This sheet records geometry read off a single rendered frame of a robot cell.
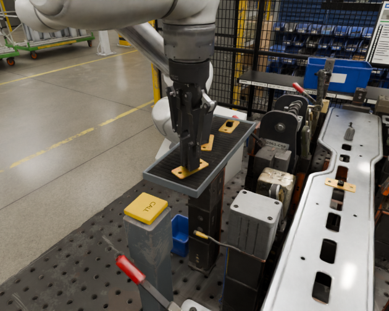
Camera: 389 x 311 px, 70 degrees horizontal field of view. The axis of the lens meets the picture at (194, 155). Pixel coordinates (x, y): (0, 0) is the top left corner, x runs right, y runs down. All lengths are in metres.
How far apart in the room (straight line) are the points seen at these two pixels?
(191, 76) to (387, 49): 1.44
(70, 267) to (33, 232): 1.29
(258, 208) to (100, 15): 0.46
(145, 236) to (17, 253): 1.77
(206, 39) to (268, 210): 0.36
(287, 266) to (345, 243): 0.17
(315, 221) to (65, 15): 0.68
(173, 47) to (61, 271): 0.84
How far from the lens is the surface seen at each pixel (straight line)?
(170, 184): 0.58
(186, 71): 0.50
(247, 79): 1.74
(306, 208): 0.82
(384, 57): 1.84
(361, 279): 0.71
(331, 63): 1.58
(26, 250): 2.26
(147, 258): 0.59
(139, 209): 0.53
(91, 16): 0.36
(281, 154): 0.88
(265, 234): 0.62
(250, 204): 0.62
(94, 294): 1.01
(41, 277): 1.12
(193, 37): 0.48
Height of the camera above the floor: 1.52
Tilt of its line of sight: 32 degrees down
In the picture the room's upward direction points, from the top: straight up
